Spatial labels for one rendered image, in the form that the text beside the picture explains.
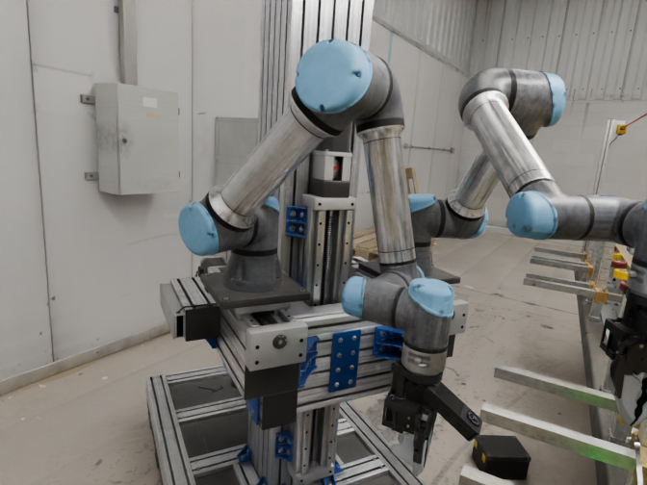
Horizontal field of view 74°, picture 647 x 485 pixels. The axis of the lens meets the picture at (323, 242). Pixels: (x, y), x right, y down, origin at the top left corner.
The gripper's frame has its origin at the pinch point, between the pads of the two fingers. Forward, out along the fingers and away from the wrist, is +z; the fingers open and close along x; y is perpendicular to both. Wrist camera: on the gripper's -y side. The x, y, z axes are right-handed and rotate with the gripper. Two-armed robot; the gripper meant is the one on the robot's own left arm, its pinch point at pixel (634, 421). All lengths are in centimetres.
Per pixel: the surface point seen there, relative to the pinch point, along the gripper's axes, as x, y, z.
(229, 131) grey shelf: 156, 240, -45
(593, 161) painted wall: -298, 733, -45
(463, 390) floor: -17, 183, 101
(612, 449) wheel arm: -7.4, 15.8, 15.9
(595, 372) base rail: -35, 81, 31
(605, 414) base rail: -26, 55, 31
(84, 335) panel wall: 213, 154, 82
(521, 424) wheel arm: 8.2, 21.0, 16.6
